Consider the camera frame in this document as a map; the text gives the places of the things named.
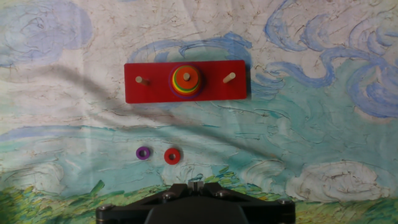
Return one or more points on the painted landscape print cloth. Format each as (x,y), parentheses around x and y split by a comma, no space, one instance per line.
(280,140)

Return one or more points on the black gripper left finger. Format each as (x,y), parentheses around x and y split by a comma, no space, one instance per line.
(140,205)

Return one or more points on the red Hanoi board with pegs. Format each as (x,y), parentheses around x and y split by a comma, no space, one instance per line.
(155,93)

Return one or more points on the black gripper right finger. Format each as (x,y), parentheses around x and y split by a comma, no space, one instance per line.
(258,207)

